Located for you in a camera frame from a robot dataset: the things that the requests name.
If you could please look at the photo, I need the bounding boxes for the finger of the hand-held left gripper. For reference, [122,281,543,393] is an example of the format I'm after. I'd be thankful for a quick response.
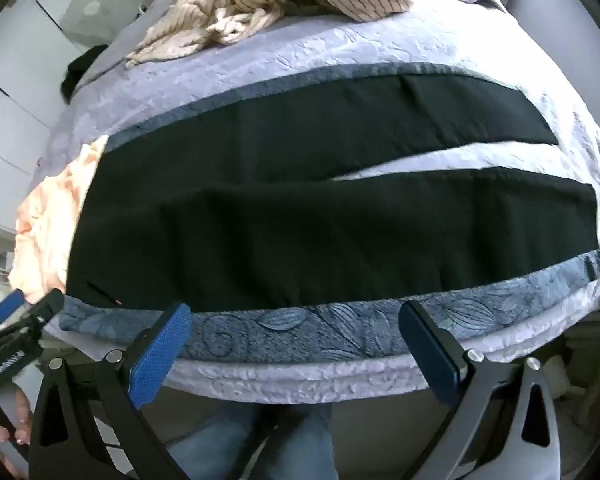
[10,288,66,343]
[0,289,27,327]

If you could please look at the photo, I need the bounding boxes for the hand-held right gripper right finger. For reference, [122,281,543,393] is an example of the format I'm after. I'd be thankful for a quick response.
[398,300,563,480]

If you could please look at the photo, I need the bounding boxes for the lavender textured bedspread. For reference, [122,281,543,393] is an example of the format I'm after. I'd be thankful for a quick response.
[10,0,600,406]

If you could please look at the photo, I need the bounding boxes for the white round fan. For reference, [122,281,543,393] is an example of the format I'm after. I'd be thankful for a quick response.
[62,0,117,41]

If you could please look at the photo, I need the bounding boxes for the person's legs in jeans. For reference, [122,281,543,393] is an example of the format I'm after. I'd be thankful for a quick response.
[170,402,340,480]

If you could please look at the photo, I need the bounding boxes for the beige striped blanket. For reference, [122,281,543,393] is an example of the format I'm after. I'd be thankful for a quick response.
[125,0,311,68]

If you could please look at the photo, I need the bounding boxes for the dark cloth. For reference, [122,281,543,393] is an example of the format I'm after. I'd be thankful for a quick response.
[61,44,109,105]

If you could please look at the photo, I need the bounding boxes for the blue-grey patterned cloth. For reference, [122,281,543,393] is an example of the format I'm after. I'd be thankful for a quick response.
[60,62,600,363]

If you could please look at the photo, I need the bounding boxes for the black pants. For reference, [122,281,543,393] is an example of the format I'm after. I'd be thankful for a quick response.
[65,74,600,311]

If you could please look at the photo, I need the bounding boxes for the white wardrobe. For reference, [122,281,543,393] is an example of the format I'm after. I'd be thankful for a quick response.
[0,0,103,221]

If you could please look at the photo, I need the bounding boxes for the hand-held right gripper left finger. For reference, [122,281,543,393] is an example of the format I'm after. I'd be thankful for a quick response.
[28,302,193,480]

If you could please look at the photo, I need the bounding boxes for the person's left hand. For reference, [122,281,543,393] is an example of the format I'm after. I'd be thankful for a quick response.
[0,385,33,461]

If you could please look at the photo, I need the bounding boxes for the white panel board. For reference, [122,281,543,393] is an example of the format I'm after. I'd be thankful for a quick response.
[510,0,600,128]

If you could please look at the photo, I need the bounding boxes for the peach cloth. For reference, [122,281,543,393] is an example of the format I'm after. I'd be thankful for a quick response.
[7,135,111,306]

